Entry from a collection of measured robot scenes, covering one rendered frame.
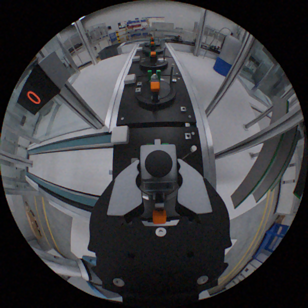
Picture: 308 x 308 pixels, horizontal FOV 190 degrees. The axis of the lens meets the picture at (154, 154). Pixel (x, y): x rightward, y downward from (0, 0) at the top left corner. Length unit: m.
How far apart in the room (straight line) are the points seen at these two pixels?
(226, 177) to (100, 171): 0.49
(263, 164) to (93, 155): 0.48
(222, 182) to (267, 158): 0.27
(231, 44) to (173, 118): 0.82
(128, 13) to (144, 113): 10.91
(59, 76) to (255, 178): 0.39
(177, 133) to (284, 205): 4.12
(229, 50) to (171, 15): 9.76
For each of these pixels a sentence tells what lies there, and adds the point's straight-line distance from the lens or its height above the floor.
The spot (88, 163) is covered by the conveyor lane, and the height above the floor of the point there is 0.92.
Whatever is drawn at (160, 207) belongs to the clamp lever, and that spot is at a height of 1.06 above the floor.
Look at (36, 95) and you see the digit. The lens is 0.20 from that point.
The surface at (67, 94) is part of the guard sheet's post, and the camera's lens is 0.24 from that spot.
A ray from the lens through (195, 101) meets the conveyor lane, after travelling 0.39.
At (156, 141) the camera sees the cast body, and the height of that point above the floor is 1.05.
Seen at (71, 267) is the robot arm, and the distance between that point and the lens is 0.46.
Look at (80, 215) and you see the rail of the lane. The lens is 0.40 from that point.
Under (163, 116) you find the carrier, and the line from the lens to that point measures 0.29.
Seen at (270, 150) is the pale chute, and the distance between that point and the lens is 0.24.
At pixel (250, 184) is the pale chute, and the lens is 0.26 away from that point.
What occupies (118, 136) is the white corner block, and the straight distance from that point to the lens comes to 0.26.
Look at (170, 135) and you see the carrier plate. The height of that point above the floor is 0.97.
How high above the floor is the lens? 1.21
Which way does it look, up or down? 78 degrees down
